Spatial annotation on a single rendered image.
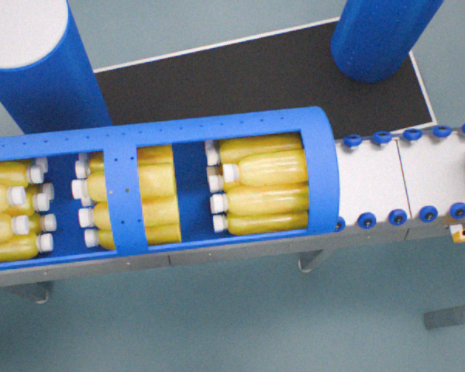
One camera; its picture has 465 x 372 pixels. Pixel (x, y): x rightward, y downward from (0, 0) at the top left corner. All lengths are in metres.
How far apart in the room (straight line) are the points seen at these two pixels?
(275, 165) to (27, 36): 0.69
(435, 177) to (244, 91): 1.04
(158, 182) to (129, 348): 1.24
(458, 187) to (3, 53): 1.15
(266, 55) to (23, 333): 1.37
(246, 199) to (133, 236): 0.25
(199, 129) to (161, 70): 1.23
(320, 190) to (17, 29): 0.83
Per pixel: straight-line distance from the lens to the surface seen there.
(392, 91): 2.69
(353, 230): 1.68
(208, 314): 2.54
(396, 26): 2.29
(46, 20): 1.74
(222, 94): 2.58
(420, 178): 1.76
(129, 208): 1.36
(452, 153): 1.80
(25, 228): 1.49
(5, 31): 1.75
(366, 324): 2.61
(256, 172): 1.40
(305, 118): 1.44
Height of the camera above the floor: 2.54
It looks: 75 degrees down
